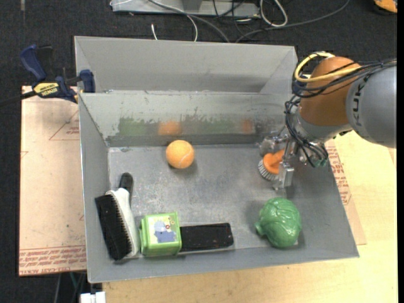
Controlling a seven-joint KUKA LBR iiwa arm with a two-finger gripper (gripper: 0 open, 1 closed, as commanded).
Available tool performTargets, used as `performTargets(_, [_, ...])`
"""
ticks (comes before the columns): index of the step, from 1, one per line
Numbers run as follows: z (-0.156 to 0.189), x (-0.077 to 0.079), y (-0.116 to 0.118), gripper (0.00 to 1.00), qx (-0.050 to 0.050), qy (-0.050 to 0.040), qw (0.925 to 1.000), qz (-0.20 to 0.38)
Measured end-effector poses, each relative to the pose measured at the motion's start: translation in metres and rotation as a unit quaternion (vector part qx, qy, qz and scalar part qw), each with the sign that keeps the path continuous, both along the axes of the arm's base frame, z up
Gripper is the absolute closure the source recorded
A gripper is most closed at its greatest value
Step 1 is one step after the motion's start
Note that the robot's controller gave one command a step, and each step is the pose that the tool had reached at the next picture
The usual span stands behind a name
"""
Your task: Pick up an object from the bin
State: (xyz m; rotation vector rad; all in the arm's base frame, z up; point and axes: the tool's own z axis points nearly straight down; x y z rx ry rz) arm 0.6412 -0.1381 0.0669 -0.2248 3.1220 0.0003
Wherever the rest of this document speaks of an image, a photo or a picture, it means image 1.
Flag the green toy cabbage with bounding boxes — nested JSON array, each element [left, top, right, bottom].
[[254, 196, 303, 249]]

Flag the grey metal bin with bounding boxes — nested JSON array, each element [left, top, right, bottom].
[[74, 35, 360, 284]]

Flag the dark green flat block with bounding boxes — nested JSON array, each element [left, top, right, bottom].
[[179, 222, 235, 251]]

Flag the orange ball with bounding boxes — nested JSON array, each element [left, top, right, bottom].
[[165, 140, 196, 170]]

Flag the green picture cube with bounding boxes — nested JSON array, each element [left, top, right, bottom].
[[139, 211, 184, 258]]

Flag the white brush with black bristles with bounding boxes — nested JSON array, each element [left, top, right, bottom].
[[94, 172, 141, 261]]

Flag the brown cardboard board, red print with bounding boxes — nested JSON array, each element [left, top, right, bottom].
[[18, 85, 367, 277]]

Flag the orange-handled wire brush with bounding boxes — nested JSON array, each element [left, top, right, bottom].
[[257, 149, 287, 183]]

